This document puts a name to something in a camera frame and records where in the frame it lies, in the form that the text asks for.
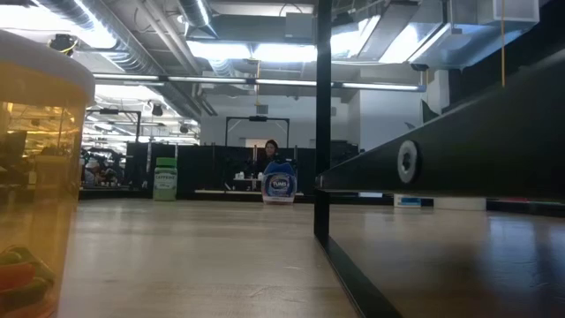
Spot black aluminium table frame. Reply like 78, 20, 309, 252
79, 187, 565, 218

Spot white round shelf fastener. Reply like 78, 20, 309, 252
395, 140, 423, 185

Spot long ceiling light strip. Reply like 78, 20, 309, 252
92, 72, 427, 93

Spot black partition wall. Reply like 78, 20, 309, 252
125, 140, 361, 200

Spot black ceiling camera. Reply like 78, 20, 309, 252
47, 33, 80, 57

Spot silver rectangular ventilation duct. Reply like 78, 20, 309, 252
408, 0, 542, 72

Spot green caffeine pill bottle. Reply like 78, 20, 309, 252
152, 156, 179, 202

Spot silver spiral ventilation duct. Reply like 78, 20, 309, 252
37, 0, 204, 120

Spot seated person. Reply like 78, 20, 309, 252
255, 139, 290, 178

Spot blue Tums bottle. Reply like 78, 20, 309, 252
260, 159, 298, 206

